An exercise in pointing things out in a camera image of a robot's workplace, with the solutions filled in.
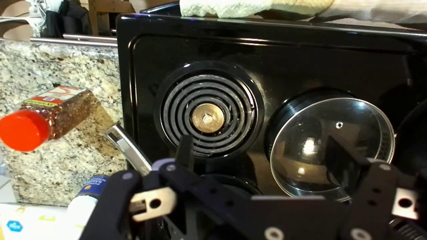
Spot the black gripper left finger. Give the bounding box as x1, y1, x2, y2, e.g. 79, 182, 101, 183
79, 134, 265, 240

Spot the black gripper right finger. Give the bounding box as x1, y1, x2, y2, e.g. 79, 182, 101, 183
330, 131, 427, 240

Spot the glass lid with black knob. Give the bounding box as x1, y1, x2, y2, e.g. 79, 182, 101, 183
267, 94, 397, 199

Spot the small black pot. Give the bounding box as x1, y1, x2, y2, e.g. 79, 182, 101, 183
263, 85, 398, 203

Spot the white jar blue label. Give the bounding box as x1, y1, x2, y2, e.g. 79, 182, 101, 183
66, 173, 111, 223

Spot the coil burner element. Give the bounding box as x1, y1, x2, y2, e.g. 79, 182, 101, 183
155, 61, 265, 159

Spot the red-capped spice jar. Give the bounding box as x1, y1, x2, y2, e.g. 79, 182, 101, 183
0, 85, 97, 153

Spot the black electric stove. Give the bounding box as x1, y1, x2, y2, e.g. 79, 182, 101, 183
117, 11, 427, 240

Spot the pale yellow dish towel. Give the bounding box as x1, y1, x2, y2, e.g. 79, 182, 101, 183
179, 0, 427, 23

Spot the large black pot silver handle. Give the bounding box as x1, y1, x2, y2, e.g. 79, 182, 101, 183
105, 122, 155, 177

